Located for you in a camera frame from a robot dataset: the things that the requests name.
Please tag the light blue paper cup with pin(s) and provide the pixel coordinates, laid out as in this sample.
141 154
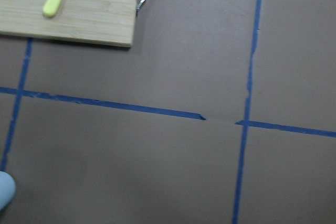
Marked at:
8 189

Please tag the wooden cutting board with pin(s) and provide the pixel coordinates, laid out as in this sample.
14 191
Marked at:
103 22

